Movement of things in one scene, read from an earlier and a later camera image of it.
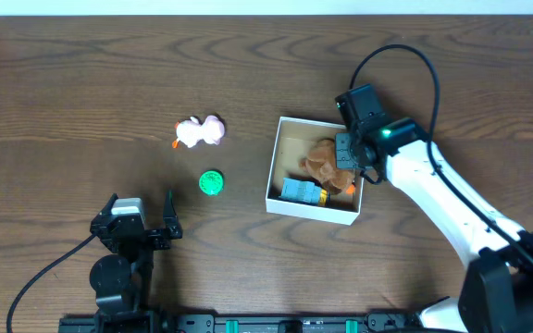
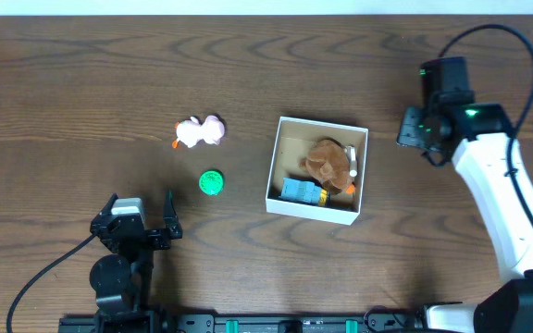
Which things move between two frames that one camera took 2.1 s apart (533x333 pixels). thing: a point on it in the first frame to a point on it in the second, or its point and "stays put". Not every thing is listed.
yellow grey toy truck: (304, 191) stays put
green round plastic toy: (211, 182) stays put
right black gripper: (343, 151) to (408, 131)
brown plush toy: (322, 160) stays put
